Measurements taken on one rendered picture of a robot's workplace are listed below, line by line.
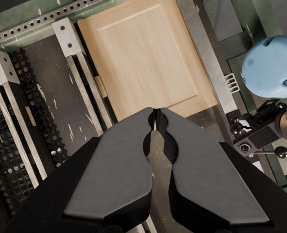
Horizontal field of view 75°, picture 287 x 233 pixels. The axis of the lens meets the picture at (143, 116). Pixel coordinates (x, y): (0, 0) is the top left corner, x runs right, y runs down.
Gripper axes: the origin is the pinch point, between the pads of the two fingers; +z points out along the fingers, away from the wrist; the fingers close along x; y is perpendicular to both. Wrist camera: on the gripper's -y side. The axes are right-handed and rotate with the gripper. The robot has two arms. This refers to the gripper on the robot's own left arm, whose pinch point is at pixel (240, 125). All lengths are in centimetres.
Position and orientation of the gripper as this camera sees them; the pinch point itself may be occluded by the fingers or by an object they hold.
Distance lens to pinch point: 67.7
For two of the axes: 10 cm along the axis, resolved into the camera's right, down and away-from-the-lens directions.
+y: 7.4, -6.8, -0.1
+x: -6.8, -7.4, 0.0
